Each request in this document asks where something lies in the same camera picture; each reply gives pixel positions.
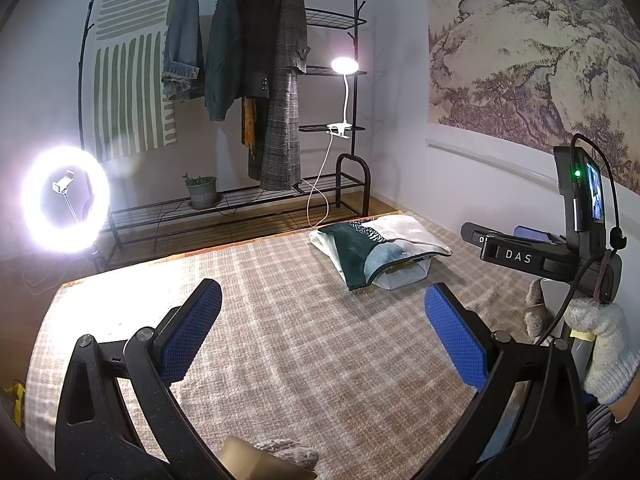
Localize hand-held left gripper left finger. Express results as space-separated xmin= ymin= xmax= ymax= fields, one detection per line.
xmin=55 ymin=277 xmax=236 ymax=480

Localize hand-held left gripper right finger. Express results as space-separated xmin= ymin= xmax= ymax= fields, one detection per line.
xmin=415 ymin=282 xmax=592 ymax=480

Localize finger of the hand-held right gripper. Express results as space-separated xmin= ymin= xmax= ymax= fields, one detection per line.
xmin=460 ymin=221 xmax=507 ymax=247
xmin=513 ymin=225 xmax=555 ymax=244

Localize white green floral printed garment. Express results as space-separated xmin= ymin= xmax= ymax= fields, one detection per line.
xmin=308 ymin=214 xmax=453 ymax=292

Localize black metal clothes rack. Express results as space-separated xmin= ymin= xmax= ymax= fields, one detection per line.
xmin=75 ymin=0 xmax=373 ymax=252

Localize person's right hand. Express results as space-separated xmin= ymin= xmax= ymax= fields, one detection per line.
xmin=524 ymin=277 xmax=640 ymax=407

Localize person's left hand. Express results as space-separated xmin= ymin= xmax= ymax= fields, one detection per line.
xmin=252 ymin=437 xmax=321 ymax=480

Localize pale folded garment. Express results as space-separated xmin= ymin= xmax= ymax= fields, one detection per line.
xmin=374 ymin=256 xmax=435 ymax=291

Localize potted plant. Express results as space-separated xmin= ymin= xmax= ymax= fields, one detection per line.
xmin=182 ymin=171 xmax=219 ymax=210

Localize striped grey trousers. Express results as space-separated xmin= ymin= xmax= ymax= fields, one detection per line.
xmin=586 ymin=404 xmax=628 ymax=463

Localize yellow plastic object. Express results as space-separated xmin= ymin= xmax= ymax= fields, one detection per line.
xmin=2 ymin=381 xmax=27 ymax=427

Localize white phone holder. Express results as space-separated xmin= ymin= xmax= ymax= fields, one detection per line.
xmin=51 ymin=170 xmax=77 ymax=194

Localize yellow scarf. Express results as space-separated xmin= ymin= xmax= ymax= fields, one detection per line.
xmin=241 ymin=97 xmax=259 ymax=155

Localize white clip lamp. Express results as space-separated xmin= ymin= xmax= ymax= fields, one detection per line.
xmin=325 ymin=56 xmax=359 ymax=140

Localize grey plaid coat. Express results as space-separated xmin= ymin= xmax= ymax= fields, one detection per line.
xmin=248 ymin=0 xmax=310 ymax=192

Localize dark green sweater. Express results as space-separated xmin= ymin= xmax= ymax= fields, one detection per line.
xmin=203 ymin=0 xmax=246 ymax=122

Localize blue denim jacket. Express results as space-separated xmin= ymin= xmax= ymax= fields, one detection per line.
xmin=161 ymin=0 xmax=206 ymax=102

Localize black coat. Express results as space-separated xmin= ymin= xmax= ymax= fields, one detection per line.
xmin=236 ymin=0 xmax=279 ymax=102

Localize black metal bed rail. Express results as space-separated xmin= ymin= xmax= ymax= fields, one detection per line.
xmin=335 ymin=153 xmax=371 ymax=216

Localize white lamp cord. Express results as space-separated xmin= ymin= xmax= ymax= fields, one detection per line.
xmin=306 ymin=132 xmax=334 ymax=229

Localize landscape wall mural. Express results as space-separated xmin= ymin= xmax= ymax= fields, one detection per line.
xmin=425 ymin=0 xmax=640 ymax=196

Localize ring light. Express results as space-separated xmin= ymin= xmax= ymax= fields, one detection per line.
xmin=19 ymin=145 xmax=121 ymax=272

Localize green striped wall tapestry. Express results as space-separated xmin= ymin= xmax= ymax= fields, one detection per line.
xmin=87 ymin=0 xmax=189 ymax=164

